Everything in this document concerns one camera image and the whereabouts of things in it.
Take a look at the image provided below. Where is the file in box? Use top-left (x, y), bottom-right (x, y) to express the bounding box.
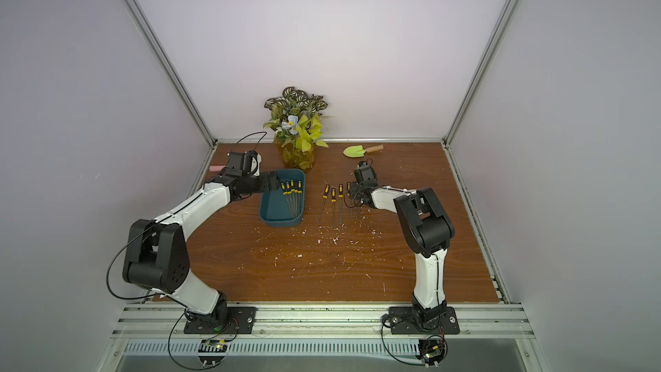
top-left (288, 180), bottom-right (298, 217)
top-left (295, 180), bottom-right (303, 215)
top-left (281, 182), bottom-right (295, 217)

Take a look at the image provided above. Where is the teal plastic storage box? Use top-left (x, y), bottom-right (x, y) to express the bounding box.
top-left (259, 169), bottom-right (306, 227)

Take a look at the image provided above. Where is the left controller board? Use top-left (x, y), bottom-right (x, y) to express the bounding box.
top-left (197, 339), bottom-right (229, 369)

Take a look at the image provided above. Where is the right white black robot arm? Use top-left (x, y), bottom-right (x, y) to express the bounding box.
top-left (349, 161), bottom-right (455, 325)

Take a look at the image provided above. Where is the green trowel wooden handle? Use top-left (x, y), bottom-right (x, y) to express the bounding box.
top-left (343, 145), bottom-right (384, 158)

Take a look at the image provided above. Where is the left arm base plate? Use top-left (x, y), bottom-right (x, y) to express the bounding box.
top-left (183, 306), bottom-right (258, 335)

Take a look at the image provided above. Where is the amber vase with plants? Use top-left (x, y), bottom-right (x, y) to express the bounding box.
top-left (263, 86), bottom-right (328, 172)

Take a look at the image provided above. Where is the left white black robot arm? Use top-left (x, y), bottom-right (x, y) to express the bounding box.
top-left (122, 150), bottom-right (280, 323)

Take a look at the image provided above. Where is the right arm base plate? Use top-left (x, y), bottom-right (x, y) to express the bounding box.
top-left (385, 306), bottom-right (461, 335)

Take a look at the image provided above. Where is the right controller board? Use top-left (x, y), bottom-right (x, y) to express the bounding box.
top-left (418, 335), bottom-right (449, 368)

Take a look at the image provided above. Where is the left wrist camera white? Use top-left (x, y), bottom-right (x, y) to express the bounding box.
top-left (245, 150), bottom-right (262, 176)

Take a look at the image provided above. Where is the controller board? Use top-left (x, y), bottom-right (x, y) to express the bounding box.
top-left (418, 335), bottom-right (449, 368)
top-left (197, 339), bottom-right (229, 369)

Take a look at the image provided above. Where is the aluminium front rail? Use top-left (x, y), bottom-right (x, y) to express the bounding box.
top-left (112, 301), bottom-right (535, 339)

